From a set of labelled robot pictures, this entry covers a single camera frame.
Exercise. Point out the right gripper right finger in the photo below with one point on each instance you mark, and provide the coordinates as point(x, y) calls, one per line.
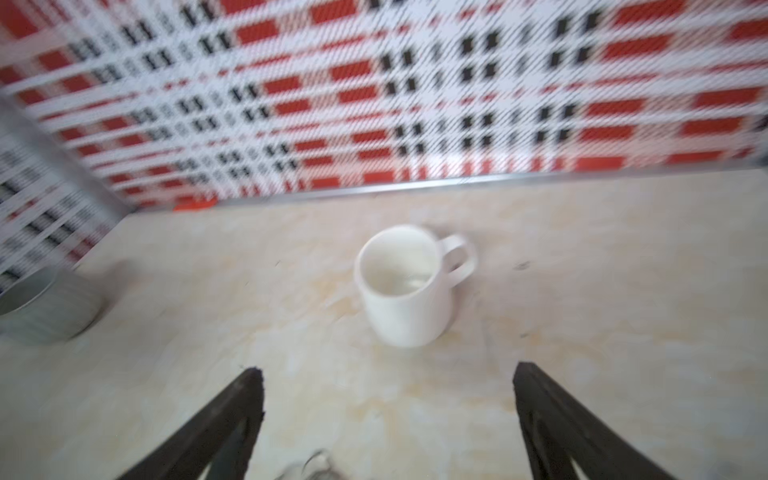
point(563, 437)

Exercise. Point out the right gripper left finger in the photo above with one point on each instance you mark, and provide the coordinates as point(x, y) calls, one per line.
point(217, 442)

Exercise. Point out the grey striped mug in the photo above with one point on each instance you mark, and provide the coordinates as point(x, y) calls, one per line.
point(49, 306)

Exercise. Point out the white mug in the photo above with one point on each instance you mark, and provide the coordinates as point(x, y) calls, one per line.
point(406, 275)

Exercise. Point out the red handled key ring holder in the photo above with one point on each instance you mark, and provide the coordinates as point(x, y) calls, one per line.
point(318, 466)

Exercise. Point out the red flat piece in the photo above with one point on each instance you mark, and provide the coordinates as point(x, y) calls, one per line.
point(190, 204)

